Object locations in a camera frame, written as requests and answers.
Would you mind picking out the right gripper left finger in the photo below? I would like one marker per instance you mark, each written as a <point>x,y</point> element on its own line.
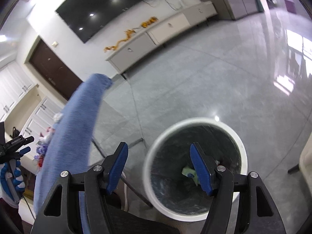
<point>60,212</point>

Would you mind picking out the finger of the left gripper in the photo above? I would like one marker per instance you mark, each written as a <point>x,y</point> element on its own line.
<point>19,154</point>

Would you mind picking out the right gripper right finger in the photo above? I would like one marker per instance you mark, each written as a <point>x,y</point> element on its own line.
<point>257,212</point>

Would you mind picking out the green paper scrap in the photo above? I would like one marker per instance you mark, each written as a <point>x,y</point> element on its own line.
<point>190,173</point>

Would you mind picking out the purple plastic bag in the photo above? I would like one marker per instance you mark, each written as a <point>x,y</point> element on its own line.
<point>41,151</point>

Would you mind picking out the white printed plastic bag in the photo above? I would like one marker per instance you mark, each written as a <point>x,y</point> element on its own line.
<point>46,139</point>

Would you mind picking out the white tissue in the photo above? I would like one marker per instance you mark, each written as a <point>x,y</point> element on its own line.
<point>57,118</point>

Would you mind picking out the white round trash bin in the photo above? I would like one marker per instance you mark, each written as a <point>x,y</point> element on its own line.
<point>169,177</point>

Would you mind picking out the left gloved hand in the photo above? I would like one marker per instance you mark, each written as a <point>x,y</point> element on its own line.
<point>11,184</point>

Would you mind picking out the black bag on shelf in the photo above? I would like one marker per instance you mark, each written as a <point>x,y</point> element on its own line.
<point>15,133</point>

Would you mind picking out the blue fluffy blanket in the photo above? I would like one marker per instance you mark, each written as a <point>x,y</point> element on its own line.
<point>70,145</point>

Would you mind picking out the beige sofa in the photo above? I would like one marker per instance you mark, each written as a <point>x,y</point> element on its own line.
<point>305,164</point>

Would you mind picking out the brown entrance door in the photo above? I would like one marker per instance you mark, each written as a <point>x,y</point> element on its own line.
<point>48,64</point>

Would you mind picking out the white tv cabinet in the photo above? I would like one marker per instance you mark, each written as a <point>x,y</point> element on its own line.
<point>158,34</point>

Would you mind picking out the golden dragon figurine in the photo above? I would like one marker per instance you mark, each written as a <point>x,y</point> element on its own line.
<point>128,36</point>

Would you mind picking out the golden tiger figurine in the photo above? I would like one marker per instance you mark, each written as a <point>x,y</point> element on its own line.
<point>150,21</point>

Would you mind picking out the purple stool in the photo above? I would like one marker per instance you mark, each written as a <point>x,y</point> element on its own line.
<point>290,6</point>

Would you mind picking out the white wall cupboard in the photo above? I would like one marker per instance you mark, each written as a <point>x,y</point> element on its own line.
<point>25,108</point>

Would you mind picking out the black wall television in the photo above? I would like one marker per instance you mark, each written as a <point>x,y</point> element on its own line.
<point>86,17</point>

